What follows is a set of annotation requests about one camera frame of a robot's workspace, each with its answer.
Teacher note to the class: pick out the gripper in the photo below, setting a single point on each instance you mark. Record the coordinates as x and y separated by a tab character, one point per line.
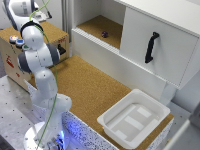
40	15

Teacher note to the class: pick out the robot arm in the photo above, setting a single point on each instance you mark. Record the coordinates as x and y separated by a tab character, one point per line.
43	83

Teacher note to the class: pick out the blue button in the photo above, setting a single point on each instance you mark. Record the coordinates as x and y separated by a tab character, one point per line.
20	42

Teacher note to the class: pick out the green button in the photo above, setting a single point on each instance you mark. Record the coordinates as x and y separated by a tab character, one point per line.
24	47

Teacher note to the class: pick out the red button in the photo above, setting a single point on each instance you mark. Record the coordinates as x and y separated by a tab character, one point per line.
13	38

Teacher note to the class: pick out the purple block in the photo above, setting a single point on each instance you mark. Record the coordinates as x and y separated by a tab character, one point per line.
104	34

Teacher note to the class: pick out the white cabinet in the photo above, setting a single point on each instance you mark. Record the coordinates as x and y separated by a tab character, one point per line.
100	56

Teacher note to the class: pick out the white sliding door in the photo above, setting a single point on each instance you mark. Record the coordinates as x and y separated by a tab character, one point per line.
173	53

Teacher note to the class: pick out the white plastic box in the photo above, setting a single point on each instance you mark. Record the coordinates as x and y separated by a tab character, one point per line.
133	120

